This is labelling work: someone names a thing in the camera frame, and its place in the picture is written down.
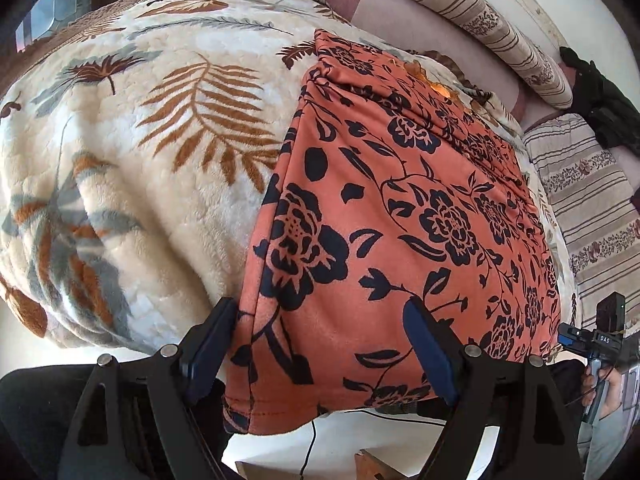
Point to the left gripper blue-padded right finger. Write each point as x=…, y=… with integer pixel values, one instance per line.
x=535, y=439

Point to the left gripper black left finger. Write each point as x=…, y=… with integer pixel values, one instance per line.
x=158, y=417

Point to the orange black floral blouse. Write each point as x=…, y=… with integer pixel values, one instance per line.
x=387, y=190

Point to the black clothing pile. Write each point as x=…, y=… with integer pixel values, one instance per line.
x=611, y=116

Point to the person's right hand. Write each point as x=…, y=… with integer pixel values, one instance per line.
x=602, y=389

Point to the striped floral cushion right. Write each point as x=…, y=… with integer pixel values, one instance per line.
x=589, y=195

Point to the cream leaf-print fleece blanket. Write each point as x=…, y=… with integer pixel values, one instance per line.
x=136, y=147

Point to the striped floral bolster pillow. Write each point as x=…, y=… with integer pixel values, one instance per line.
x=538, y=69

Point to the pink mauve long pillow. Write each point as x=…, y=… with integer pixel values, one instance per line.
x=407, y=26

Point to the stained glass window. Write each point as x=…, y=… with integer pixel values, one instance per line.
x=46, y=17

